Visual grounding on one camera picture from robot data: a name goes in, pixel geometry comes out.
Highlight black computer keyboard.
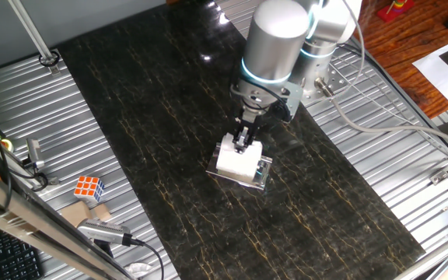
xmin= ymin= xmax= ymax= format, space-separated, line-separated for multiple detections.
xmin=0 ymin=227 xmax=44 ymax=280

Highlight aluminium frame beam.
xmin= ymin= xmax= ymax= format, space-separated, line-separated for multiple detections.
xmin=0 ymin=161 xmax=135 ymax=280

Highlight brown wooden table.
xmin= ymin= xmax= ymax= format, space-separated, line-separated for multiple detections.
xmin=344 ymin=0 xmax=448 ymax=120

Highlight white toilet paper roll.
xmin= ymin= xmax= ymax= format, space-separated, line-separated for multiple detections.
xmin=215 ymin=132 xmax=264 ymax=184

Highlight small wooden block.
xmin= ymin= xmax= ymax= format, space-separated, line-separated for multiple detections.
xmin=93 ymin=203 xmax=112 ymax=222

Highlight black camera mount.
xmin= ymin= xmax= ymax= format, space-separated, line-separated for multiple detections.
xmin=93 ymin=239 xmax=114 ymax=258

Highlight silver depth camera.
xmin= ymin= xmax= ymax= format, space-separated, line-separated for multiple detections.
xmin=76 ymin=218 xmax=134 ymax=247

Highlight white marker paper sheet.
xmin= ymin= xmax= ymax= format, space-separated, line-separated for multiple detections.
xmin=412 ymin=37 xmax=448 ymax=104

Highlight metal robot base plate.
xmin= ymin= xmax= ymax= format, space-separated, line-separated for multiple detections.
xmin=300 ymin=42 xmax=349 ymax=108

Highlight orange white Rubik's cube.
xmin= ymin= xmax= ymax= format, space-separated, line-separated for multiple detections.
xmin=73 ymin=175 xmax=106 ymax=203

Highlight slanted metal pole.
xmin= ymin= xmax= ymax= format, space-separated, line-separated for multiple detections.
xmin=8 ymin=0 xmax=61 ymax=75

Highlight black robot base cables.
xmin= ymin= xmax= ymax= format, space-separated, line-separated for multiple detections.
xmin=336 ymin=40 xmax=388 ymax=85

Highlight small grey camera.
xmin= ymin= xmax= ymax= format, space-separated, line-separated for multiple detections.
xmin=22 ymin=138 xmax=46 ymax=170

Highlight thick grey robot cable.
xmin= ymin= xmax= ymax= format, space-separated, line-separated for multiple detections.
xmin=313 ymin=76 xmax=448 ymax=155

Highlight large wooden block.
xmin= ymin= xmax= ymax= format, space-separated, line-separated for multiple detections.
xmin=59 ymin=201 xmax=93 ymax=229

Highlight crumpled white plastic bag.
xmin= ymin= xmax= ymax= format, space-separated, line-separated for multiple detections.
xmin=124 ymin=262 xmax=155 ymax=279

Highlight black marble pattern mat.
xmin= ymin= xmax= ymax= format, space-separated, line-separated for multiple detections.
xmin=56 ymin=0 xmax=426 ymax=280

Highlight black camera cable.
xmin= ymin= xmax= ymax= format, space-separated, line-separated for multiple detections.
xmin=130 ymin=239 xmax=166 ymax=280

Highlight chrome metal roll shelf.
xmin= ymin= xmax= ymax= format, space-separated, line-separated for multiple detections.
xmin=205 ymin=142 xmax=274 ymax=191

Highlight thin grey wrist cable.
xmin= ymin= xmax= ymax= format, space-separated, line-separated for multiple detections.
xmin=229 ymin=0 xmax=366 ymax=103

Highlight red ring stacking toy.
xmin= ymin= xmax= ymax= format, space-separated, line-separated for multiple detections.
xmin=376 ymin=0 xmax=415 ymax=23

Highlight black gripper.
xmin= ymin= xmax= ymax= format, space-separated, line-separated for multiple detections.
xmin=233 ymin=107 xmax=266 ymax=154

